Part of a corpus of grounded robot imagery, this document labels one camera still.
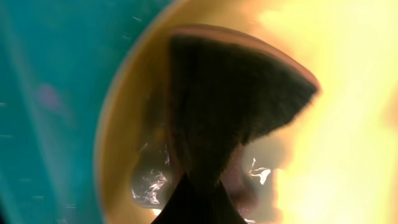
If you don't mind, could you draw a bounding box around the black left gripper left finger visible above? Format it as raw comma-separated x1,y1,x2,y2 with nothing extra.
150,173,218,224

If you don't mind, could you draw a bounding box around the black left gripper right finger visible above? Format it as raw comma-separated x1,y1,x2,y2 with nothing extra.
217,182,246,224

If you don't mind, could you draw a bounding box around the yellow plate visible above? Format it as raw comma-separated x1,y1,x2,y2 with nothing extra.
95,1,397,223

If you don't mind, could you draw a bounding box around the green and orange sponge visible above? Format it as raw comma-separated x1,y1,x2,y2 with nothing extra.
166,24,320,192

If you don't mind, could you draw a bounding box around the teal serving tray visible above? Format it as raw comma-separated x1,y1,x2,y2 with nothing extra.
1,0,169,224

